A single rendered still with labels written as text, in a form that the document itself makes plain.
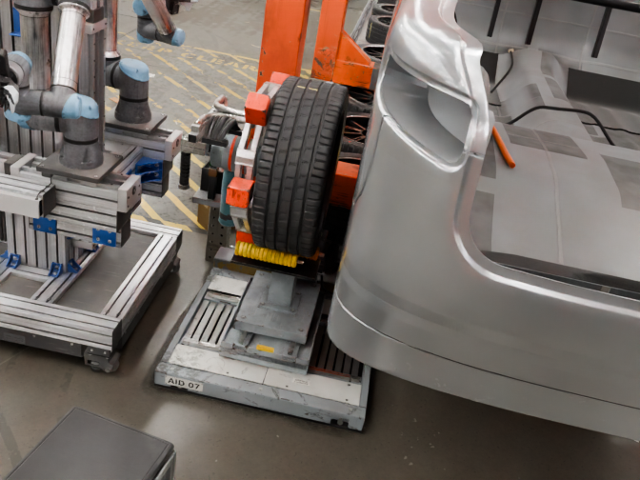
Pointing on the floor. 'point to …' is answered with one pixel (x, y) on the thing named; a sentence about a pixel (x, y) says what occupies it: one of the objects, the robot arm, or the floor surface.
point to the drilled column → (216, 236)
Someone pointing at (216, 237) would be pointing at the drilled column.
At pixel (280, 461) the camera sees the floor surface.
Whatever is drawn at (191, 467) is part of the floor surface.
